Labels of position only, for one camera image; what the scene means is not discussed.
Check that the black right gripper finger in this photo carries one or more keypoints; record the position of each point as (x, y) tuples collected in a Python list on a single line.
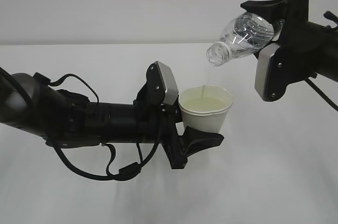
[(271, 10)]

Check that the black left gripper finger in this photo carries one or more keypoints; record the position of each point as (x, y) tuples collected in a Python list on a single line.
[(194, 141)]

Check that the clear water bottle green label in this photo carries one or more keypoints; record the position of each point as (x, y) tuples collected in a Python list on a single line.
[(243, 36)]

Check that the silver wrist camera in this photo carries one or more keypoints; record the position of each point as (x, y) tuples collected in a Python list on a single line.
[(279, 66), (161, 85)]

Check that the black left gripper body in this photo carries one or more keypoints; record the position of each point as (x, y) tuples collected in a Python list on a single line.
[(157, 121)]

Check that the white paper cup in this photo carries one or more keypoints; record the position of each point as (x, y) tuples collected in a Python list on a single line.
[(205, 107)]

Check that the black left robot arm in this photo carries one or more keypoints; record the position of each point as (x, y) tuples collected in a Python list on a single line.
[(37, 105)]

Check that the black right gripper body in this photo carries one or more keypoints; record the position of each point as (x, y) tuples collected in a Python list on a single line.
[(300, 33)]

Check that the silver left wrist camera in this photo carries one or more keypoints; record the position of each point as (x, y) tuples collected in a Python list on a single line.
[(161, 85)]

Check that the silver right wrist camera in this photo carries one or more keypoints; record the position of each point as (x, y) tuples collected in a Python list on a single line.
[(279, 66)]

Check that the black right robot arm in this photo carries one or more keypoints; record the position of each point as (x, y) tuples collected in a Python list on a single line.
[(327, 68)]

